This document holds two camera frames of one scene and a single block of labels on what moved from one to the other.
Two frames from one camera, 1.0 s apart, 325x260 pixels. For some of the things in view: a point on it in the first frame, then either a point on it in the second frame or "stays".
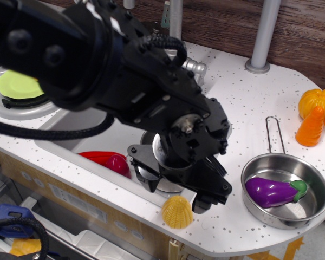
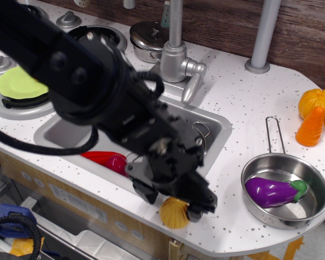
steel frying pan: (280, 165) stays
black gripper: (189, 149) -> (171, 163)
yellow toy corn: (177, 212) stays
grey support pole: (258, 63) stays
